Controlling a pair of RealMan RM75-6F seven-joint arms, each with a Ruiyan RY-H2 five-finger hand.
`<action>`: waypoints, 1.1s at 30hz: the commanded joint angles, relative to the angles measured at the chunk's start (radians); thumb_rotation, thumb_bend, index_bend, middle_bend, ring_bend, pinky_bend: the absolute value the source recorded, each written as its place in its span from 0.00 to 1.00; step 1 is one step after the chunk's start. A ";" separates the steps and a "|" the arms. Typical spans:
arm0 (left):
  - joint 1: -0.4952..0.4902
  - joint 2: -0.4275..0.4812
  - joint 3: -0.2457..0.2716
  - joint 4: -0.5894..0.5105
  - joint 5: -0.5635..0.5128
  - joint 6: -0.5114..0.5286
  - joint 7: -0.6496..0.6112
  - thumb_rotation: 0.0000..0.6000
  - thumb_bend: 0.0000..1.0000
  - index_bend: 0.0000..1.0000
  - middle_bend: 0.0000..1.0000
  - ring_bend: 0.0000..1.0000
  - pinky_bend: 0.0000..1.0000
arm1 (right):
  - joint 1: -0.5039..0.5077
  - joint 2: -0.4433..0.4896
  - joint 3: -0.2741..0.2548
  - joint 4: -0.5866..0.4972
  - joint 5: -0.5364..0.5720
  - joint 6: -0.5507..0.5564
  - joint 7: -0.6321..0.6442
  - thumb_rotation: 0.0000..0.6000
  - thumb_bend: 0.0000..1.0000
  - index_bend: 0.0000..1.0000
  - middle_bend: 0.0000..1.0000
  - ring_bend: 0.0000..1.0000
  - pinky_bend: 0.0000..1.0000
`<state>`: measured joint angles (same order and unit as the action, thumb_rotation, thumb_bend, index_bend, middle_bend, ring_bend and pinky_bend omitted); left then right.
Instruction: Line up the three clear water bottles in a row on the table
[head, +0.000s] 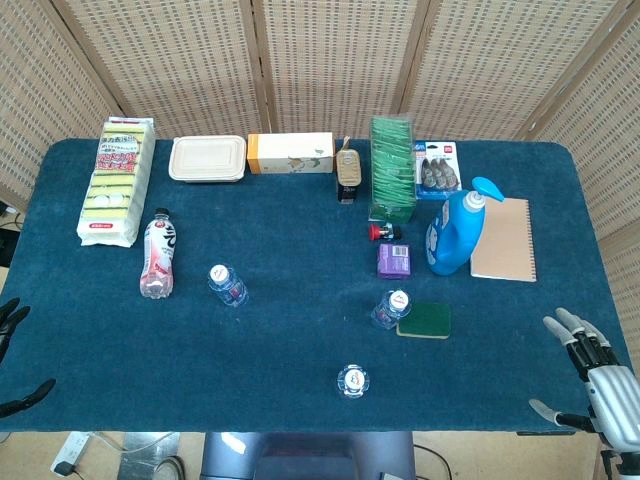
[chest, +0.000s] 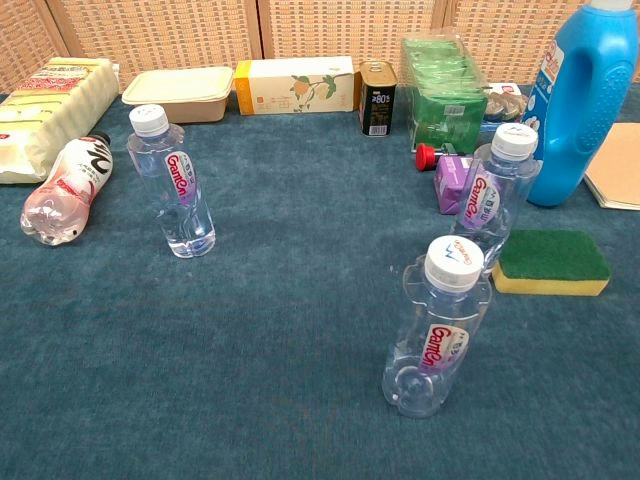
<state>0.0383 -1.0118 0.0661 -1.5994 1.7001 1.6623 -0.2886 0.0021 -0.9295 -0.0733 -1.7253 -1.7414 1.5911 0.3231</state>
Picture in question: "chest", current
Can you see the green yellow scrub sponge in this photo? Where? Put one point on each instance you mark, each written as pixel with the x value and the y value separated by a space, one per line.
pixel 550 257

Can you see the woven bamboo folding screen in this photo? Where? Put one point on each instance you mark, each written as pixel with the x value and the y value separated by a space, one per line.
pixel 165 35

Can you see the white orange carton box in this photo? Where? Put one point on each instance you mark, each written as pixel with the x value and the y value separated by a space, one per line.
pixel 295 85

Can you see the blue carpet table cover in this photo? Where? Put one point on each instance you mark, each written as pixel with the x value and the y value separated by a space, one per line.
pixel 280 300

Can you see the kraft spiral notebook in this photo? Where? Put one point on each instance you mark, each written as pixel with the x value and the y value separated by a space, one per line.
pixel 617 170

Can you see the yellow sponge multipack bag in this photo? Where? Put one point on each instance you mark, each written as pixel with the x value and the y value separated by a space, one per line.
pixel 47 110

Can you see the clear Ganten water bottle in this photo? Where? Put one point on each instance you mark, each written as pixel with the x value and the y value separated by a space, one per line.
pixel 489 200
pixel 176 200
pixel 434 355

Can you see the clear box of green packets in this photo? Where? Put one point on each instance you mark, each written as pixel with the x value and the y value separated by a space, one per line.
pixel 442 100

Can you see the blister pack of clips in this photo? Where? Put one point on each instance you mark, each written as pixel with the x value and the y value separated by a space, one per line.
pixel 505 102

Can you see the blue detergent jug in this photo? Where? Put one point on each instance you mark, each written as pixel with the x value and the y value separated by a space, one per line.
pixel 570 65

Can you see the beige lidded food container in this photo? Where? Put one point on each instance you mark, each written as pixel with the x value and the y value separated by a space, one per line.
pixel 177 95

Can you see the gold black tin can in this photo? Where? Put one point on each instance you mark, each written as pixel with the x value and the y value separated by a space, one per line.
pixel 378 105

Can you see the small purple box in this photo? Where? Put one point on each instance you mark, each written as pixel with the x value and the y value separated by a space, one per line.
pixel 450 182

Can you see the pink sports drink bottle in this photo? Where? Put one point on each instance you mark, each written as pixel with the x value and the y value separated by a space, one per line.
pixel 70 185

